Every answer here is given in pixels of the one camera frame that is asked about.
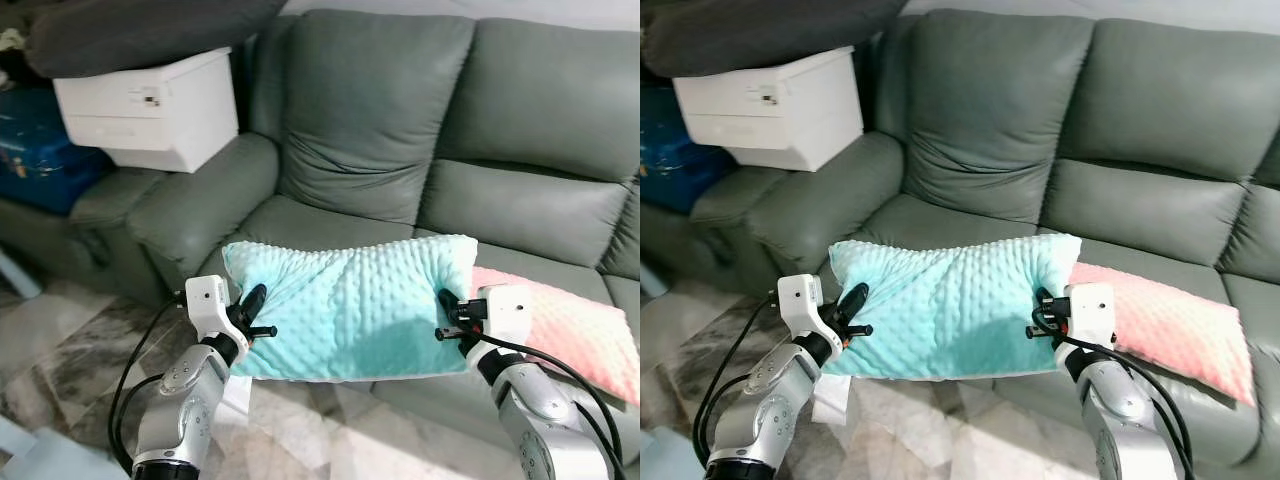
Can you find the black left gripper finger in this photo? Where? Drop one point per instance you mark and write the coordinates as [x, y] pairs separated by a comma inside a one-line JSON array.
[[858, 330], [256, 298], [854, 297], [262, 331]]

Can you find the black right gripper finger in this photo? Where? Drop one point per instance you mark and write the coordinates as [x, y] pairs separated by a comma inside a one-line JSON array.
[[450, 334], [1043, 296], [448, 298], [1040, 331]]

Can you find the cyan dotted plush pillow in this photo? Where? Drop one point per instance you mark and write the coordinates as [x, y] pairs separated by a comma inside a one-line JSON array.
[[950, 310], [350, 310]]

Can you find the pink dotted plush pillow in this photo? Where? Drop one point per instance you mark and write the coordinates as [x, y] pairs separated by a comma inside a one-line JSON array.
[[580, 325], [1170, 325]]

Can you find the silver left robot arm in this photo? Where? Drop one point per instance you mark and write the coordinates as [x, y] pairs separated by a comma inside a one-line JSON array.
[[770, 410], [185, 410]]

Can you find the grey-green leather sofa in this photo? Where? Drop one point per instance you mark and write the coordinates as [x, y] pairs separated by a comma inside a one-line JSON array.
[[1000, 120], [380, 120]]

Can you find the grey-green leather armchair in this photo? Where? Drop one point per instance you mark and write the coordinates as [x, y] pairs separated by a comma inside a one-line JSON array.
[[110, 205], [730, 205]]

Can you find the white plastic storage box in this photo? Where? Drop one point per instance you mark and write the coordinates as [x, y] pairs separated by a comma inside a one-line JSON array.
[[780, 112], [160, 115]]

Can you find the blue patterned bag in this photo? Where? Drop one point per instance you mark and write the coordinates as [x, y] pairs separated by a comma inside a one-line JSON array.
[[40, 160], [670, 160]]

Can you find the dark grey cushion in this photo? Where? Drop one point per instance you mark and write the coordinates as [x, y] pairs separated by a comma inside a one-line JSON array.
[[140, 35], [760, 35]]

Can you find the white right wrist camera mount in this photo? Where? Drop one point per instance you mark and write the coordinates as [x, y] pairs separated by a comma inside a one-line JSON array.
[[1092, 312], [508, 315]]

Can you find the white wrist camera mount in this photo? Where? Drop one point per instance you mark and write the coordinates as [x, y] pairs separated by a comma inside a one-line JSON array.
[[800, 298], [508, 315], [1092, 312], [208, 300]]

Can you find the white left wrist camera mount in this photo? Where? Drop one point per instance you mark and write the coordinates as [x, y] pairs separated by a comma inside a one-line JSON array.
[[208, 300], [800, 298]]

